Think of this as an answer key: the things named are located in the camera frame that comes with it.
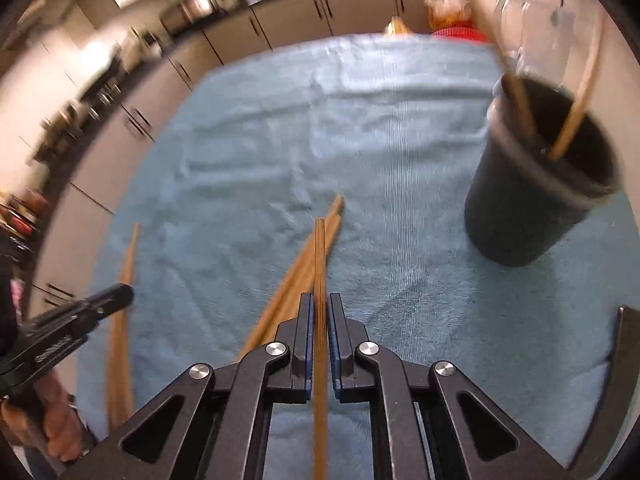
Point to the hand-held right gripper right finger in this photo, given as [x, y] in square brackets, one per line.
[334, 360]

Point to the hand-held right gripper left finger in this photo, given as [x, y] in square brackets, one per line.
[309, 355]

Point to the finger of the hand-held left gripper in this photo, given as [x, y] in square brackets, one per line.
[102, 299]

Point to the wooden chopstick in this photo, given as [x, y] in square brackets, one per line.
[292, 292]
[515, 92]
[116, 370]
[320, 245]
[129, 270]
[575, 115]
[320, 270]

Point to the black utensil holder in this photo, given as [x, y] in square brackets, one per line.
[520, 200]

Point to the person's left hand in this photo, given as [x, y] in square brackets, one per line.
[62, 425]

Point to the blue towel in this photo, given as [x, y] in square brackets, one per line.
[250, 150]

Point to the silver kitchen appliance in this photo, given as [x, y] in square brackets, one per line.
[192, 7]

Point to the beige kitchen base cabinets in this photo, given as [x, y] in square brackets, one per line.
[290, 20]

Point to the yellow bag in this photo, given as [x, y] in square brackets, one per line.
[398, 26]

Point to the red plastic basin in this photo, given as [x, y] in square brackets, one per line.
[462, 35]

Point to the orange plastic bag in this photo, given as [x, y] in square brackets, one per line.
[450, 12]

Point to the glass pitcher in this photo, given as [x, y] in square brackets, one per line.
[530, 25]

